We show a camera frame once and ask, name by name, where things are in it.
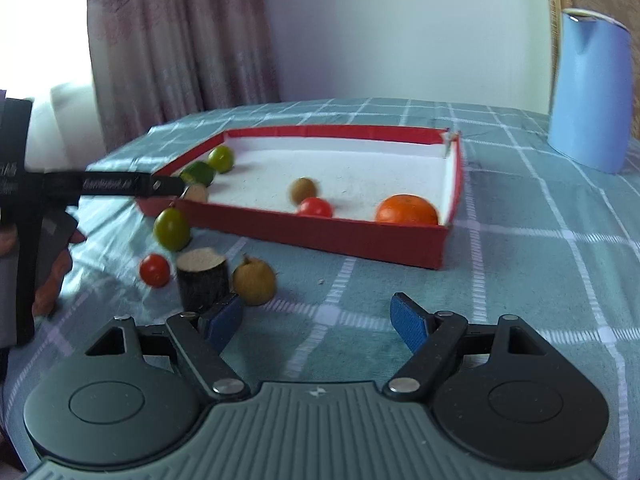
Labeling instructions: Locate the orange tangerine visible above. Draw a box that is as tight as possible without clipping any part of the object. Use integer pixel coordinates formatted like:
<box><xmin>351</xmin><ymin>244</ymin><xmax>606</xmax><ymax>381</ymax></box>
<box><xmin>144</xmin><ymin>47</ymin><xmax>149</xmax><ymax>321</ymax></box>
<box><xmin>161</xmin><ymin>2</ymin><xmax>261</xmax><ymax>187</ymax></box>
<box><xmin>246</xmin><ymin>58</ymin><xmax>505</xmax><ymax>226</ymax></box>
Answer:
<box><xmin>374</xmin><ymin>194</ymin><xmax>439</xmax><ymax>226</ymax></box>

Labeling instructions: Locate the dark sugarcane piece small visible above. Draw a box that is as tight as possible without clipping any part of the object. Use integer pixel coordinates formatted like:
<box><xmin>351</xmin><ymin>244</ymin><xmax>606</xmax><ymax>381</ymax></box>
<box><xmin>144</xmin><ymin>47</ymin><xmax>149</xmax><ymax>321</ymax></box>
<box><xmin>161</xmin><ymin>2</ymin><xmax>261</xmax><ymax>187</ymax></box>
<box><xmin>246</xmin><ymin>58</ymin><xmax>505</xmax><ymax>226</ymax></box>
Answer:
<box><xmin>181</xmin><ymin>182</ymin><xmax>208</xmax><ymax>203</ymax></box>

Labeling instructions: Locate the red cherry tomato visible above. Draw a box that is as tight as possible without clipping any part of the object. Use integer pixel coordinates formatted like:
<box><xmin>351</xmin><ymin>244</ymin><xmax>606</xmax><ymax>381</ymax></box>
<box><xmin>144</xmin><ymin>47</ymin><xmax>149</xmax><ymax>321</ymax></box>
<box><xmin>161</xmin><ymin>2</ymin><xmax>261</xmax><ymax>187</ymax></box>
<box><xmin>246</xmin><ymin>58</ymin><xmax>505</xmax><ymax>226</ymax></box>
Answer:
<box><xmin>296</xmin><ymin>197</ymin><xmax>333</xmax><ymax>218</ymax></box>
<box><xmin>139</xmin><ymin>254</ymin><xmax>171</xmax><ymax>288</ymax></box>

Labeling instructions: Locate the green round fruit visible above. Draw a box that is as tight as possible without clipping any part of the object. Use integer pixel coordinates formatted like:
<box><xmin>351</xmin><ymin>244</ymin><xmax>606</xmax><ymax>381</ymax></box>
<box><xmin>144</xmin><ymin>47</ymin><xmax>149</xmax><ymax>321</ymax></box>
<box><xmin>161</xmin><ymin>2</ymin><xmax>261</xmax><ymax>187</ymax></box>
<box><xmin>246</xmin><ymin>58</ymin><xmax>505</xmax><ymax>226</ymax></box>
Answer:
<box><xmin>207</xmin><ymin>144</ymin><xmax>234</xmax><ymax>174</ymax></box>

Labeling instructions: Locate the pink patterned curtain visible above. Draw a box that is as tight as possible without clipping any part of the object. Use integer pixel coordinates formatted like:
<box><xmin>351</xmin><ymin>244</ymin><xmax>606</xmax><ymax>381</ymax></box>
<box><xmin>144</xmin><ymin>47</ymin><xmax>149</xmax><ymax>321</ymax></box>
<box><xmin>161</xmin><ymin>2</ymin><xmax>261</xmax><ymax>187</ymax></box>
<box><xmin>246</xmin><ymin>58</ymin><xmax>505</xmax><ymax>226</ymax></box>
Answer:
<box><xmin>87</xmin><ymin>0</ymin><xmax>280</xmax><ymax>151</ymax></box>

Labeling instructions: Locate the brown longan fruit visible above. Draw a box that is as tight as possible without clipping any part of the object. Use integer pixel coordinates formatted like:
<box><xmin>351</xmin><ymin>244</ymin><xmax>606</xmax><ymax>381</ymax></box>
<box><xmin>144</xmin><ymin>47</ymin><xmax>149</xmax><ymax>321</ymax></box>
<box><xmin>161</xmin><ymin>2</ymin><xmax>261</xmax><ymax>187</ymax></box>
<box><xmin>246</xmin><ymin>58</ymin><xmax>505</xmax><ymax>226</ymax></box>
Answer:
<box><xmin>232</xmin><ymin>255</ymin><xmax>277</xmax><ymax>307</ymax></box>
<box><xmin>288</xmin><ymin>177</ymin><xmax>319</xmax><ymax>206</ymax></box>

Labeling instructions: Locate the red shallow cardboard box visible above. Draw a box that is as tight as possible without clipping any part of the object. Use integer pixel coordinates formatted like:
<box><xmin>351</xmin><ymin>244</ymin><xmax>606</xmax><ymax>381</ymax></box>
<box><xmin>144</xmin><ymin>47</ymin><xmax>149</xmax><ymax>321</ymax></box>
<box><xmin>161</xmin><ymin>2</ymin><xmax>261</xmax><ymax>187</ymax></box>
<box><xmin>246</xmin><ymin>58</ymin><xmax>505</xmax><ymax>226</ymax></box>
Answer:
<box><xmin>137</xmin><ymin>125</ymin><xmax>463</xmax><ymax>269</ymax></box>

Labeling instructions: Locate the blue electric kettle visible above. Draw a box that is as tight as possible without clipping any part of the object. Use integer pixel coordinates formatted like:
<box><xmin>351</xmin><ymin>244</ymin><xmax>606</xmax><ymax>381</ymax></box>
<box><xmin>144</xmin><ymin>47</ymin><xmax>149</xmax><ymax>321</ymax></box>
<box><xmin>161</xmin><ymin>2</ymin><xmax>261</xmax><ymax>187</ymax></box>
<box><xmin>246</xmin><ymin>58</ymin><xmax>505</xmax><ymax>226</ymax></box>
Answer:
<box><xmin>548</xmin><ymin>8</ymin><xmax>634</xmax><ymax>174</ymax></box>

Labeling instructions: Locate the person left hand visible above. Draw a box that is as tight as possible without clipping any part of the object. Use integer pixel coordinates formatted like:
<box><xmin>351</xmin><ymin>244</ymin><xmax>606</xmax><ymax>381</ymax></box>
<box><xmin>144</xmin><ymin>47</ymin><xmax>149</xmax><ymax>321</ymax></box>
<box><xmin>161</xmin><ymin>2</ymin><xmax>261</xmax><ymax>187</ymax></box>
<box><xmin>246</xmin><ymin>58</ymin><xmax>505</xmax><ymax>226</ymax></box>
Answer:
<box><xmin>0</xmin><ymin>224</ymin><xmax>87</xmax><ymax>319</ymax></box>

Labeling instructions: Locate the green cucumber piece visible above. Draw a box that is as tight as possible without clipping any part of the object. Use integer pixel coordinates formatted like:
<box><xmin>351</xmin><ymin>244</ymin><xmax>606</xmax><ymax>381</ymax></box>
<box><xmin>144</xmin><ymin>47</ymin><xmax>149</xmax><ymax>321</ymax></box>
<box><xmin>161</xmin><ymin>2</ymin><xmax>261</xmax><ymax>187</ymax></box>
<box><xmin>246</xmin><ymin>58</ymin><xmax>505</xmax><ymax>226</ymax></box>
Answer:
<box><xmin>179</xmin><ymin>160</ymin><xmax>216</xmax><ymax>188</ymax></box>

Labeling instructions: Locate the dark sugarcane piece large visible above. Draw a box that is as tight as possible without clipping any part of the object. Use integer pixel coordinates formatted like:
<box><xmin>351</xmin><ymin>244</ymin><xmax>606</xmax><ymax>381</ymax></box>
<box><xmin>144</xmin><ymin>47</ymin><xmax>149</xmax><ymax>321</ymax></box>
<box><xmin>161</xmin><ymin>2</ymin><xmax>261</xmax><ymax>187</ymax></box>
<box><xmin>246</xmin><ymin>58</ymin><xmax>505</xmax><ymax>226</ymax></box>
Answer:
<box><xmin>176</xmin><ymin>247</ymin><xmax>230</xmax><ymax>312</ymax></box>

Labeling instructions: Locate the green jujube fruit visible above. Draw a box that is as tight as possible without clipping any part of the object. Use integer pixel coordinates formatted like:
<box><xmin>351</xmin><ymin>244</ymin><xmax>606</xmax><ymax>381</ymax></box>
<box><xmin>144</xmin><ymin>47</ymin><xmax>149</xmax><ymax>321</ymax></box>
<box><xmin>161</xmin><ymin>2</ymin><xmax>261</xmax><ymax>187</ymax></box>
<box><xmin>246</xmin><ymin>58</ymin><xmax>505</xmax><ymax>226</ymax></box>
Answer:
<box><xmin>153</xmin><ymin>205</ymin><xmax>191</xmax><ymax>252</ymax></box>

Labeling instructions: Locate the teal plaid bedsheet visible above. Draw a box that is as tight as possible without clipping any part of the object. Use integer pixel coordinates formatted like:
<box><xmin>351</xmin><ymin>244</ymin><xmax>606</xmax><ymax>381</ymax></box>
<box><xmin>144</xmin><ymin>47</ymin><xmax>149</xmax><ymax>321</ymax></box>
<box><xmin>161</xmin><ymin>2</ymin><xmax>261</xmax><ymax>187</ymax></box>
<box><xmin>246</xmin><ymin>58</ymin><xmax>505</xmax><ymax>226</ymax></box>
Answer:
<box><xmin>0</xmin><ymin>96</ymin><xmax>640</xmax><ymax>480</ymax></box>

